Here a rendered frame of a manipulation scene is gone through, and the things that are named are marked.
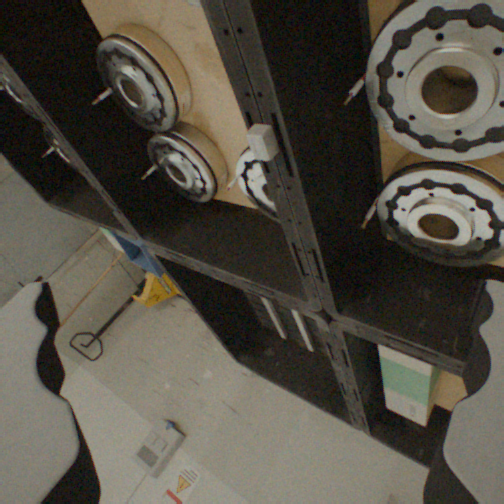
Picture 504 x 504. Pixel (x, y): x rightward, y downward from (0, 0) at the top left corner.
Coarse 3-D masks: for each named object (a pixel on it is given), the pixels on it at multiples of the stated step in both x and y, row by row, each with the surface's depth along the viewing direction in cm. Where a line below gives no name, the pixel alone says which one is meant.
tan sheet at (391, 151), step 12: (372, 0) 22; (384, 0) 22; (396, 0) 21; (372, 12) 23; (384, 12) 22; (372, 24) 23; (372, 36) 24; (444, 72) 23; (456, 72) 23; (384, 132) 29; (384, 144) 30; (396, 144) 29; (384, 156) 30; (396, 156) 30; (384, 168) 31; (384, 180) 32
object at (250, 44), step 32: (224, 0) 17; (256, 0) 16; (256, 32) 17; (256, 64) 18; (256, 96) 20; (288, 128) 21; (288, 160) 23; (288, 192) 25; (320, 256) 28; (320, 288) 32; (352, 320) 34; (448, 352) 29
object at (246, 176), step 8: (248, 152) 35; (240, 160) 37; (248, 160) 36; (256, 160) 36; (240, 168) 38; (248, 168) 37; (256, 168) 36; (240, 176) 39; (248, 176) 38; (256, 176) 37; (240, 184) 40; (248, 184) 39; (248, 192) 40; (256, 192) 39; (256, 200) 41; (264, 208) 41; (272, 216) 41
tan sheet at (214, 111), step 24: (96, 0) 36; (120, 0) 34; (144, 0) 32; (168, 0) 31; (96, 24) 38; (120, 24) 36; (144, 24) 34; (168, 24) 33; (192, 24) 31; (192, 48) 33; (216, 48) 32; (192, 72) 36; (216, 72) 34; (192, 96) 38; (216, 96) 36; (192, 120) 42; (216, 120) 39; (240, 120) 37; (216, 144) 42; (240, 144) 40; (240, 192) 47
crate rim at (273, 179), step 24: (216, 0) 17; (216, 24) 18; (0, 48) 33; (240, 72) 19; (240, 96) 21; (48, 120) 39; (72, 144) 41; (264, 168) 24; (120, 216) 49; (288, 216) 27; (144, 240) 51; (288, 240) 29; (216, 264) 44; (264, 288) 40; (312, 288) 33
